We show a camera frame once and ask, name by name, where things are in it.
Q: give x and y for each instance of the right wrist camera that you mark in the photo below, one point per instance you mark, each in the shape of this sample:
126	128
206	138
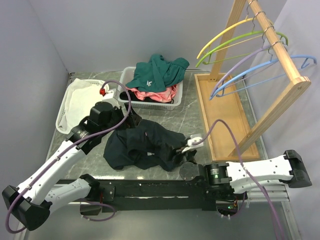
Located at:
193	142

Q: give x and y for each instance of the dark navy shorts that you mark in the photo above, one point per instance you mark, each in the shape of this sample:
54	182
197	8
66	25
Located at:
148	144

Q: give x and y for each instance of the pink garment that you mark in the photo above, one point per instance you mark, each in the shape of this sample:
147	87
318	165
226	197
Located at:
166	96

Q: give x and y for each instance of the white laundry basket with clothes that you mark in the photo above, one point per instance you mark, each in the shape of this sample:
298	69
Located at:
128	74

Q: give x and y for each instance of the wooden hanger rack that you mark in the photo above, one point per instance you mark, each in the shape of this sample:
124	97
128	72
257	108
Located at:
231	109

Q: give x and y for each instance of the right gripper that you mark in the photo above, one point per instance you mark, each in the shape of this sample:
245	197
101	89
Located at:
192	151

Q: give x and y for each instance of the yellow hanger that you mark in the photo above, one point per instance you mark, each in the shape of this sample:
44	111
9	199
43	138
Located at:
233	26

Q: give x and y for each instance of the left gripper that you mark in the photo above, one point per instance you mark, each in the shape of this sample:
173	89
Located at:
131	121

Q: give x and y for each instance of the white cloth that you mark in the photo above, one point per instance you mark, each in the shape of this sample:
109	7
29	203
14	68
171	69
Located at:
77	100

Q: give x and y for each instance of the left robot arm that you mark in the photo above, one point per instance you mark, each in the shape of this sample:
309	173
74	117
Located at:
33	200

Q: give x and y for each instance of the blue hanger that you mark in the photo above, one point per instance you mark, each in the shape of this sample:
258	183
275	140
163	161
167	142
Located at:
244	75

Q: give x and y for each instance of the teal garment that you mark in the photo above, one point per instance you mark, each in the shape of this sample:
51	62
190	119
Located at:
158	74

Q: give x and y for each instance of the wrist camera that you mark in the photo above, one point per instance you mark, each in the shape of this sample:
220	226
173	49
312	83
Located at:
193	142
108	94

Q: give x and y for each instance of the purple hanger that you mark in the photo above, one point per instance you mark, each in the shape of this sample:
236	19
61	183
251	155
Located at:
263	48

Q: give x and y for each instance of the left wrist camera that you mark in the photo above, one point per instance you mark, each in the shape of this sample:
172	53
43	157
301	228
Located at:
108	94

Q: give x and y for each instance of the white basket with cloth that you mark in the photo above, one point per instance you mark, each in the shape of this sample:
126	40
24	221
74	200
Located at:
67	110

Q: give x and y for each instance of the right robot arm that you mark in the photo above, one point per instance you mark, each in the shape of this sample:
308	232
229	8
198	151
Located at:
232	178

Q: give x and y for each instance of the green hanger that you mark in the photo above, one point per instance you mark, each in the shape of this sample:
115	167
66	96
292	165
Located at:
205	57

